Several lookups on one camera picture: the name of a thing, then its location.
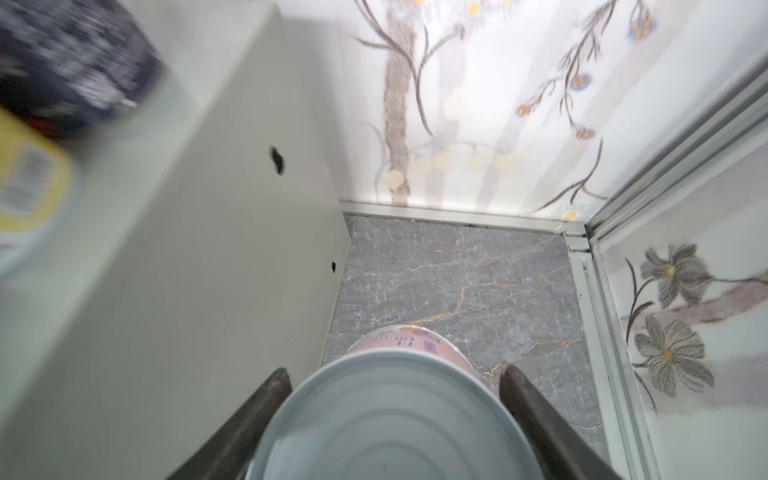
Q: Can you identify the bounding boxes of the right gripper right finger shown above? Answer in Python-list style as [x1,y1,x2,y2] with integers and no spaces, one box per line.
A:
[499,362,620,480]

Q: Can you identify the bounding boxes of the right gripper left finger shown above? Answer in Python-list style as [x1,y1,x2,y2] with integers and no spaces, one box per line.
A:
[169,368,292,480]

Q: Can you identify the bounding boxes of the pink can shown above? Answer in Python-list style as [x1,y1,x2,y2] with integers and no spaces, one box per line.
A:
[246,325,543,479]

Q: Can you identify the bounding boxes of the yellow label can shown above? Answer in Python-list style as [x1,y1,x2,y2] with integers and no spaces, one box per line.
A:
[1,110,77,276]

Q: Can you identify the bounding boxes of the blue red tomato can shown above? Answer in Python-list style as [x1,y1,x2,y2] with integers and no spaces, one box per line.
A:
[1,0,163,137]

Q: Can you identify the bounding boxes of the grey metal cabinet box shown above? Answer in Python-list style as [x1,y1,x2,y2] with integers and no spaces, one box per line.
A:
[1,1,349,479]

